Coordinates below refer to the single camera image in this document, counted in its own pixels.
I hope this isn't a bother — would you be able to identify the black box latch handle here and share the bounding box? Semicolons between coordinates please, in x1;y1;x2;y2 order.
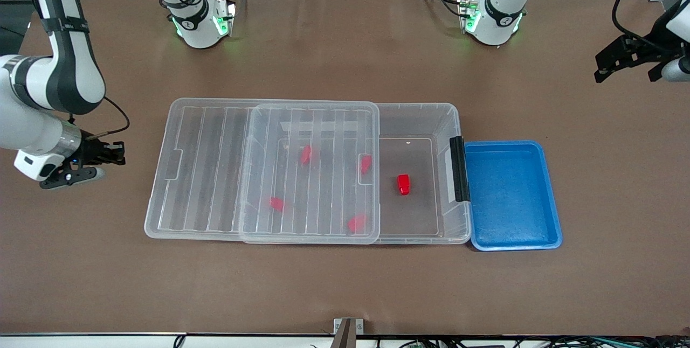
450;136;470;203

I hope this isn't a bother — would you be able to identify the blue plastic tray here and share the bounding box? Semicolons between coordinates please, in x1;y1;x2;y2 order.
465;141;563;252

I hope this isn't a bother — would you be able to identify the clear ribbed plastic lid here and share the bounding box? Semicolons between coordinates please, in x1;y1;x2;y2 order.
144;98;381;245

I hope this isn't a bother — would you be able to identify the clear plastic storage box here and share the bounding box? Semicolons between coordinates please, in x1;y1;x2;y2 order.
240;101;472;245

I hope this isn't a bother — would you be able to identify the metal table edge bracket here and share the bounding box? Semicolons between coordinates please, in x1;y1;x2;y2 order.
333;318;365;348

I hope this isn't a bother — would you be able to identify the brown table cover mat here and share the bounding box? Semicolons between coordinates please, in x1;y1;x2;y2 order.
0;0;690;336

